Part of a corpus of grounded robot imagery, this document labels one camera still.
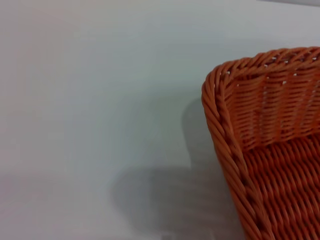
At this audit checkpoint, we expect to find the orange woven plastic basket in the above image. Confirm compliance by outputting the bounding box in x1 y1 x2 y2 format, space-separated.
201 46 320 240

